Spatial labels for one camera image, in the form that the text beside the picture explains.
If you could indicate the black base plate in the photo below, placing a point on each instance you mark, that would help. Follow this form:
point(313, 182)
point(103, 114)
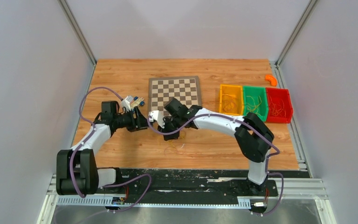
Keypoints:
point(191, 186)

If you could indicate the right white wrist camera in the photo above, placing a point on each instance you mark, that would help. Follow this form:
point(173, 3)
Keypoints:
point(157, 116)

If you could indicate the white toy car chassis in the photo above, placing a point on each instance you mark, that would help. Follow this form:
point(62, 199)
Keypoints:
point(138, 101)

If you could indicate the green plastic bin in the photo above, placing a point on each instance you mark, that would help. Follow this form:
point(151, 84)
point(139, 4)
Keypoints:
point(255, 101)

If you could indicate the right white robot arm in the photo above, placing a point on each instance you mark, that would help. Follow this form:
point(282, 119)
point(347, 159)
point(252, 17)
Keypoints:
point(253, 137)

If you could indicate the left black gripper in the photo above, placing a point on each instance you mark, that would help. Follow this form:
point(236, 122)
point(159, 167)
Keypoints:
point(139, 123)

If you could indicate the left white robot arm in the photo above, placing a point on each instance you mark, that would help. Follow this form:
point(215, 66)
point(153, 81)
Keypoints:
point(76, 169)

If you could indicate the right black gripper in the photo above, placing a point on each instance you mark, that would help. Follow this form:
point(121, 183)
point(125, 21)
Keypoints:
point(166, 120)

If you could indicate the yellow plastic bin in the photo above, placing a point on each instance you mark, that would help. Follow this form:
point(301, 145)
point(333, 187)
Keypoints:
point(231, 100)

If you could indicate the wooden chessboard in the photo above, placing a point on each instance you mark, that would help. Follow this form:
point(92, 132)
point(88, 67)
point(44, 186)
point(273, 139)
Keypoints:
point(186, 89)

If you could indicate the orange curved plastic piece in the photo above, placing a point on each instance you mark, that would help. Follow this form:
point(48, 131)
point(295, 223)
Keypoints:
point(271, 79)

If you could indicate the red plastic bin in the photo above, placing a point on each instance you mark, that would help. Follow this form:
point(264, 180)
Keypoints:
point(280, 108)

